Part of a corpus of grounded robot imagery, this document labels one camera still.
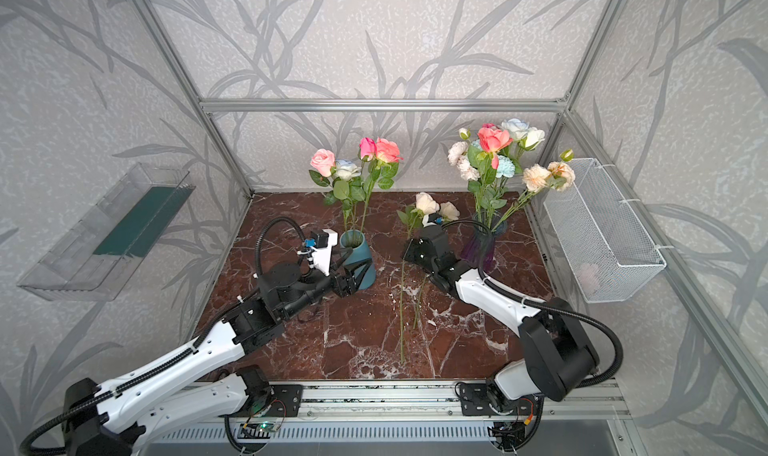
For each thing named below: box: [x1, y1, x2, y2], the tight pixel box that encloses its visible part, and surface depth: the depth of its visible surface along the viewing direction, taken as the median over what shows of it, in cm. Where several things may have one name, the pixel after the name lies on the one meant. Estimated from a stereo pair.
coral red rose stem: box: [360, 137, 404, 231], surface depth 74 cm
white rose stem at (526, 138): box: [501, 118, 545, 157], surface depth 76 cm
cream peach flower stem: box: [491, 149, 576, 233], surface depth 75 cm
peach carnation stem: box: [447, 128, 481, 181], surface depth 80 cm
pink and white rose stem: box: [309, 148, 364, 231], surface depth 72 cm
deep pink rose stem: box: [359, 137, 377, 232], surface depth 75 cm
